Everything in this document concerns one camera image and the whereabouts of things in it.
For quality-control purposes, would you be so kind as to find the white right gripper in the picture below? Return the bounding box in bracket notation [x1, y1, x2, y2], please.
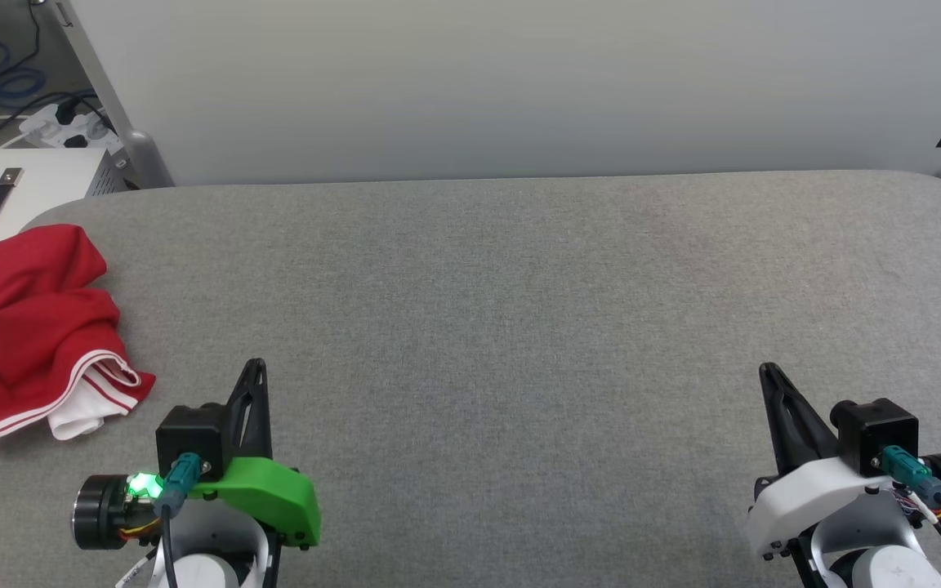
[746, 363, 941, 561]

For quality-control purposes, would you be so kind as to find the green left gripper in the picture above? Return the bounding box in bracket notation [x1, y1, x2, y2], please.
[72, 359, 322, 550]

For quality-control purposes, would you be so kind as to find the red and white shirt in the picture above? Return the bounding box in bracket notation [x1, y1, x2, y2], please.
[0, 224, 157, 445]

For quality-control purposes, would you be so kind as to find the grey fabric sofa cushion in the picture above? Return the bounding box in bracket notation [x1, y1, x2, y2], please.
[0, 169, 941, 588]

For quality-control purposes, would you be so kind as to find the white metal equipment box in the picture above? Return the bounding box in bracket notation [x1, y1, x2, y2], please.
[0, 147, 130, 321]

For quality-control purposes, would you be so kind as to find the white power strip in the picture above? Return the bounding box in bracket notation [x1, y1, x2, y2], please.
[19, 102, 125, 157]

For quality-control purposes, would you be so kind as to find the left arm cable teal plug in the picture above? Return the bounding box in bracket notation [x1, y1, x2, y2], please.
[150, 453, 212, 588]

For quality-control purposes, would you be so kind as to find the arm cable teal plug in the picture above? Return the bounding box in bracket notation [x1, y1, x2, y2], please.
[879, 445, 941, 577]
[150, 453, 212, 588]

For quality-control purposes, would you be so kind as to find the right arm cable teal plug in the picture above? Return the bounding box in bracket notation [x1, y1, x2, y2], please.
[879, 445, 941, 577]

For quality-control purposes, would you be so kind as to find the grey partition post with foot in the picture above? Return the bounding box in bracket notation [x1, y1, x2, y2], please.
[52, 0, 175, 189]

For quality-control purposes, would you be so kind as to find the blue coiled cable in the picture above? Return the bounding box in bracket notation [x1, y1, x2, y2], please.
[0, 12, 48, 109]

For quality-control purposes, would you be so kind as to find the black floor cable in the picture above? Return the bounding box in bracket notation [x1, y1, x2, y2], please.
[0, 0, 112, 131]

